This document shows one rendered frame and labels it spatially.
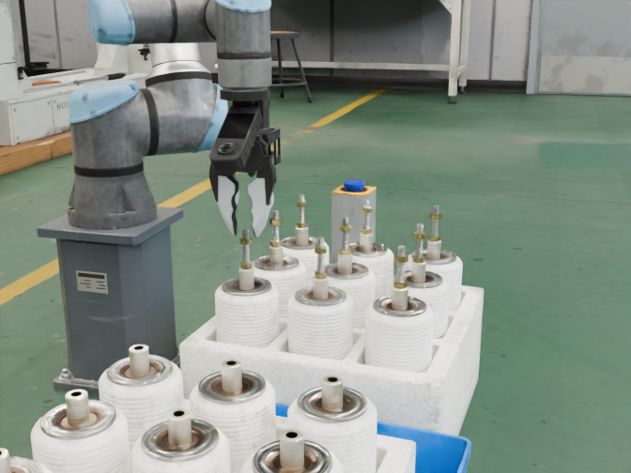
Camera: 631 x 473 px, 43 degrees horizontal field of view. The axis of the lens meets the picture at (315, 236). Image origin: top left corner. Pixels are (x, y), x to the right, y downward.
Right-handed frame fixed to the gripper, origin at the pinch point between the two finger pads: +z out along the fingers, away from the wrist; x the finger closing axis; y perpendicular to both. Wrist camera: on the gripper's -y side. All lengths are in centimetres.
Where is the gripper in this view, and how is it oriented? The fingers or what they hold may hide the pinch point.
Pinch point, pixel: (243, 228)
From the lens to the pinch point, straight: 116.5
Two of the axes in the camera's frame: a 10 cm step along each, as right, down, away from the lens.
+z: 0.0, 9.6, 2.9
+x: -9.6, -0.8, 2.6
